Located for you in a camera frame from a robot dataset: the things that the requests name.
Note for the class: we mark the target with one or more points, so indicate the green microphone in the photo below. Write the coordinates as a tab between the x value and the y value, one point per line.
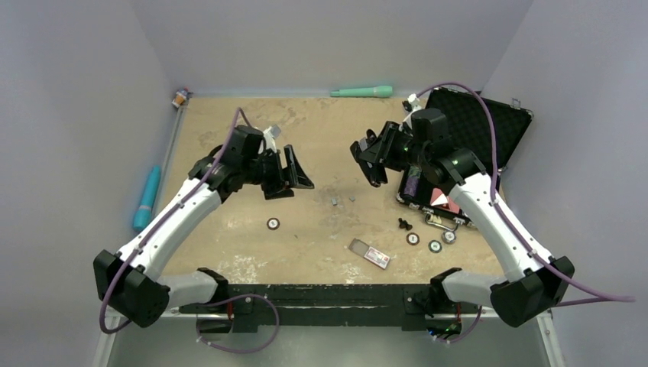
363	92

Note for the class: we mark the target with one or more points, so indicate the black screw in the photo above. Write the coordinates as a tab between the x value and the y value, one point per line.
403	224

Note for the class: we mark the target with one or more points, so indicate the brown poker chip right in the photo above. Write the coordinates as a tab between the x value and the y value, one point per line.
412	238

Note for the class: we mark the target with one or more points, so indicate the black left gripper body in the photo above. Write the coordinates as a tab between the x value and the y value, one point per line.
270	173

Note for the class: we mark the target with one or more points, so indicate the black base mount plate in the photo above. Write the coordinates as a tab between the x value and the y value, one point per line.
406	306

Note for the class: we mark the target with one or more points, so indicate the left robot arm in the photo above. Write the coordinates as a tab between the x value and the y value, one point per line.
130	281

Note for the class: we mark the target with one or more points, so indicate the black stapler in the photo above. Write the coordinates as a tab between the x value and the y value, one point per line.
381	163

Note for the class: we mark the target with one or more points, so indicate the staple box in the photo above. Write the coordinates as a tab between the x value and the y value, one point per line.
369	253

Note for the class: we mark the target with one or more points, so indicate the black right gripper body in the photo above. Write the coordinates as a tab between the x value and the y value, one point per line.
403	150

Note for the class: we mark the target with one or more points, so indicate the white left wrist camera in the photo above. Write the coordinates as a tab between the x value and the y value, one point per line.
270	136

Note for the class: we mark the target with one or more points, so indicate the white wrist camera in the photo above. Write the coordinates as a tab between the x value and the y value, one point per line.
410	105
270	136

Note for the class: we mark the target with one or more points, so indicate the black poker chip case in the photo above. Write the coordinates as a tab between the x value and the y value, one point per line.
469	128

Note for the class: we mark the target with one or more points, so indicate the green poker chip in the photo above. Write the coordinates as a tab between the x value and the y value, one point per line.
435	246

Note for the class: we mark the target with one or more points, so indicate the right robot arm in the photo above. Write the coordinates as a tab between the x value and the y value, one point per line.
533	281

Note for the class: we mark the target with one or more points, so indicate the small orange figurine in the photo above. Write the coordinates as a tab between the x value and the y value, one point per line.
181	97

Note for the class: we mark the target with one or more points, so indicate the aluminium frame rail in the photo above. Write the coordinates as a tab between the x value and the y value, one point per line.
201	336

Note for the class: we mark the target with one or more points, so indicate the silver poker chip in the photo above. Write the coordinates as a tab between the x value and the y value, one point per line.
449	237

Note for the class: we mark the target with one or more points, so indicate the brown poker chip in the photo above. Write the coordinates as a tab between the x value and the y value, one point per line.
273	223
412	238

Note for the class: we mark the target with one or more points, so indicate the silver carabiner keys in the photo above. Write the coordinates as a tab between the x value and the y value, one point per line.
437	221

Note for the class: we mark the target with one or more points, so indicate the brown poker chip left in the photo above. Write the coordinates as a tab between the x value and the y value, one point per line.
273	223

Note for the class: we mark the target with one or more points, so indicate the teal cylinder left edge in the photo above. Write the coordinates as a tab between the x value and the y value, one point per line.
143	214

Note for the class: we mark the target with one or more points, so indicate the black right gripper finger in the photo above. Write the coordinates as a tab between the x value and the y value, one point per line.
373	148
374	173

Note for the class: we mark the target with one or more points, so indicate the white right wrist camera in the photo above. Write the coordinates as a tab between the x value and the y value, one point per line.
410	105

